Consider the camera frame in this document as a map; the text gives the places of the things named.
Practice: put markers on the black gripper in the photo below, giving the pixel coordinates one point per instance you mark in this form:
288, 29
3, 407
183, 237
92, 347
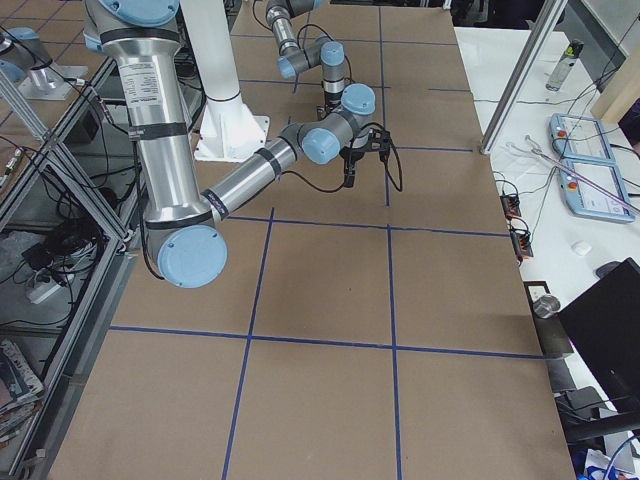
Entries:
328, 100
349, 159

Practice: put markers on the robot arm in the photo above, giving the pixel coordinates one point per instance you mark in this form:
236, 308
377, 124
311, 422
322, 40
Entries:
165, 101
295, 59

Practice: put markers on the blue teach pendant upper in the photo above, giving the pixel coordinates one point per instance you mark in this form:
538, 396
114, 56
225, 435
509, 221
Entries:
574, 136

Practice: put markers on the blue teach pendant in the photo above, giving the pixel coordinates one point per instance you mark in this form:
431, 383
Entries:
594, 189
574, 136

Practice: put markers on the clear plastic bottle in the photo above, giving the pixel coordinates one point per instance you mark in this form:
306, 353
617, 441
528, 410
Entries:
564, 65

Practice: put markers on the blue teach pendant lower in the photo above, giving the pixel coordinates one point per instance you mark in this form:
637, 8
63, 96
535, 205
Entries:
594, 189

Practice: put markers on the small metal cup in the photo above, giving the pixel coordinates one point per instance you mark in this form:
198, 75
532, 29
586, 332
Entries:
546, 306

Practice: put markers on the small white case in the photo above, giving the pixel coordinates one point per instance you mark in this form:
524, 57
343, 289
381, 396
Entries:
581, 248

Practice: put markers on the black monitor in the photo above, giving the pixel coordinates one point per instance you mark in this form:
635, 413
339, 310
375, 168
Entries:
603, 324

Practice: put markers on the white power strip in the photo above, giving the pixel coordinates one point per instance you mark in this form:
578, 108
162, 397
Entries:
42, 290

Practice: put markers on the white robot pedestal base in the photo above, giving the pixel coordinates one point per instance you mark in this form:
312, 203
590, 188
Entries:
229, 131

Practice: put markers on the aluminium frame post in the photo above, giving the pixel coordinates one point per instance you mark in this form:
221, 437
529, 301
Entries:
542, 28

